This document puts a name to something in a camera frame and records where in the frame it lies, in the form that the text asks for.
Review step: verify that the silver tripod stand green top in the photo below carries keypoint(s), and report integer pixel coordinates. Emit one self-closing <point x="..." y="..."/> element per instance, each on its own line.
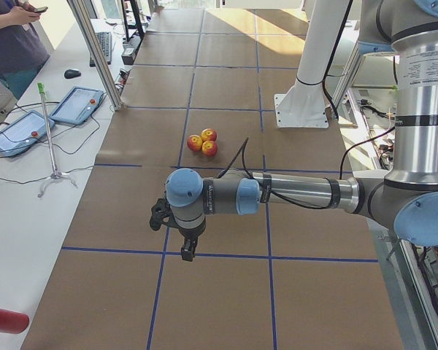
<point x="55" y="175"/>

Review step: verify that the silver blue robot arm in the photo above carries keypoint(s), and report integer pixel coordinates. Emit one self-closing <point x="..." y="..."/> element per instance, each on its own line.
<point x="405" y="200"/>

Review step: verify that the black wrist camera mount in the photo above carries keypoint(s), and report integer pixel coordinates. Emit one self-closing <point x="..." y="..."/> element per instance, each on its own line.
<point x="162" y="214"/>

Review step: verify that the aluminium frame post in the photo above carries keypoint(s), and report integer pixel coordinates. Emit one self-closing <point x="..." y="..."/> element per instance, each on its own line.
<point x="84" y="22"/>

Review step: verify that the black keyboard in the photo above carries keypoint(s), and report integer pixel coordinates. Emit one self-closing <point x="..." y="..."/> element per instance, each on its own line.
<point x="105" y="42"/>

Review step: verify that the red yellow apple back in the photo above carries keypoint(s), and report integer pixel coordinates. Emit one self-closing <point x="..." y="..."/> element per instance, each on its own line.
<point x="209" y="134"/>

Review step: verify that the red yellow apple left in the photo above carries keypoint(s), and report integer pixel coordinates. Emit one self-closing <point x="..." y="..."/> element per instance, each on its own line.
<point x="195" y="142"/>

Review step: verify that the blue tablet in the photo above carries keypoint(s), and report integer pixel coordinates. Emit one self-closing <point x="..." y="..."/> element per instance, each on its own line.
<point x="77" y="105"/>
<point x="21" y="134"/>

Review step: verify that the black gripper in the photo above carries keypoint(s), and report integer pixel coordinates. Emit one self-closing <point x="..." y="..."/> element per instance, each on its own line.
<point x="191" y="233"/>

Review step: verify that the blue tablet near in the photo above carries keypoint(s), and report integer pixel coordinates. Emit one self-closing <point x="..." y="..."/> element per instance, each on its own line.
<point x="21" y="134"/>

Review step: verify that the red yellow apple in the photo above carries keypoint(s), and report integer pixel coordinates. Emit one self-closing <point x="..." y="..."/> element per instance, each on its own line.
<point x="209" y="148"/>
<point x="195" y="142"/>
<point x="209" y="134"/>

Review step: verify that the red yellow apple front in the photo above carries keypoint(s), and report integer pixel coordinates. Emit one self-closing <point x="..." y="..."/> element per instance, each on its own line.
<point x="209" y="148"/>

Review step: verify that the blue tablet far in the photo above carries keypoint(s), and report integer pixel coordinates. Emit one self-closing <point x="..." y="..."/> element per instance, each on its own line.
<point x="77" y="105"/>

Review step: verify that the red cylinder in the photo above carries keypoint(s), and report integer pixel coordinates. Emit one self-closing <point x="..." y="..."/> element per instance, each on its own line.
<point x="13" y="322"/>

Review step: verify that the person in purple shirt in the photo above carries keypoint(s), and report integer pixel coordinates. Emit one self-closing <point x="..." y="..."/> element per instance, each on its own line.
<point x="22" y="53"/>

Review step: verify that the black computer mouse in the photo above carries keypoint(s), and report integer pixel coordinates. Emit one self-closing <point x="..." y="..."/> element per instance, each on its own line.
<point x="72" y="73"/>

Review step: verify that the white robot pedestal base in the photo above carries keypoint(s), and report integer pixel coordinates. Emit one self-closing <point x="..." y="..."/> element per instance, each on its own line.
<point x="303" y="106"/>

